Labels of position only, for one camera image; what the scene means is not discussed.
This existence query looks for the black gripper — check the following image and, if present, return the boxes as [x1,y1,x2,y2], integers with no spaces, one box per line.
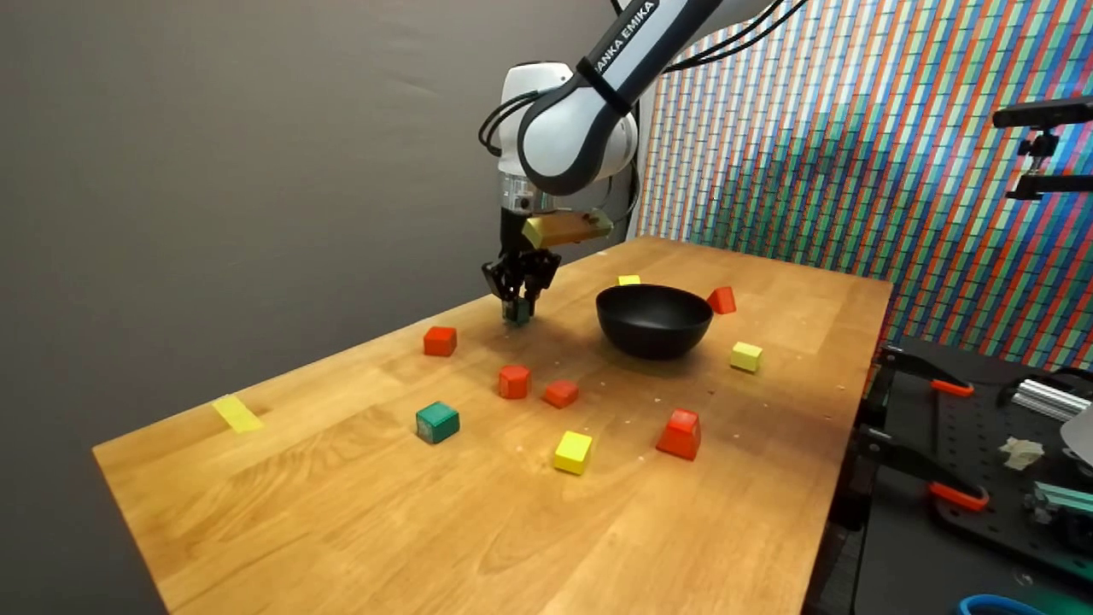
[481,251,559,324]

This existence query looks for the small red cube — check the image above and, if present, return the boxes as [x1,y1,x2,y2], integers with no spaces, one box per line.
[543,384,577,411]

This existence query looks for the green cube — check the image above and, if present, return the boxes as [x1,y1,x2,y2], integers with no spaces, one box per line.
[412,401,461,443]

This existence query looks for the orange red trapezoid block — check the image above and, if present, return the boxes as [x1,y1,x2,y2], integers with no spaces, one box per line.
[655,411,699,460]

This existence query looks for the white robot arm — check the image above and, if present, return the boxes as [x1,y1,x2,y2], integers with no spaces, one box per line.
[478,0,721,324]

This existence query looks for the black bowl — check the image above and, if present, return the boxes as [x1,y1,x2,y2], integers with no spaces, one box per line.
[594,284,713,358]

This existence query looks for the yellow cube front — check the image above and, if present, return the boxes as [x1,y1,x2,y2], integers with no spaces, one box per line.
[552,429,594,476]

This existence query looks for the orange wedge block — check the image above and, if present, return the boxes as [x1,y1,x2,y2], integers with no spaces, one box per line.
[708,286,737,314]

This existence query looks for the yellow cube near table edge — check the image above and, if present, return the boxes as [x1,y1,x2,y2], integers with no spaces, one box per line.
[732,341,761,371]

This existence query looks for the yellow tape strip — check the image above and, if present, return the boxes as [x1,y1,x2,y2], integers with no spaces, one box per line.
[211,396,261,434]

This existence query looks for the right orange black clamp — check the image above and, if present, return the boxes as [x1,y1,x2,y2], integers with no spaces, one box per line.
[876,346,976,401]

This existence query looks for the orange black clamp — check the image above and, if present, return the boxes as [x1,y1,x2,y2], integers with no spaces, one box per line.
[876,346,976,401]
[855,428,991,514]

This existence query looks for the left orange black clamp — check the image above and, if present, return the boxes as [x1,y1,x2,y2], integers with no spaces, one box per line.
[855,428,991,514]

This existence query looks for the black pegboard plate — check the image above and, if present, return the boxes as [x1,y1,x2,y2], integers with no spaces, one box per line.
[864,346,1093,588]

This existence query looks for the crumpled white paper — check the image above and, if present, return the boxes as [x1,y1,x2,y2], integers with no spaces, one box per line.
[999,437,1045,472]

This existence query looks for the wrist camera with yellow mount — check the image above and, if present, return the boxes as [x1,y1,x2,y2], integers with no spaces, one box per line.
[523,213,610,251]

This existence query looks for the robot cable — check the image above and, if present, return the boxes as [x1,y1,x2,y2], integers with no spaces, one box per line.
[662,0,811,74]

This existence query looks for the silver metal bracket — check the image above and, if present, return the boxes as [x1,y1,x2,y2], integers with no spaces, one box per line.
[1011,378,1090,421]

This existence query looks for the black camera stand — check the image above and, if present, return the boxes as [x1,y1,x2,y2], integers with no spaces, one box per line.
[991,96,1093,201]

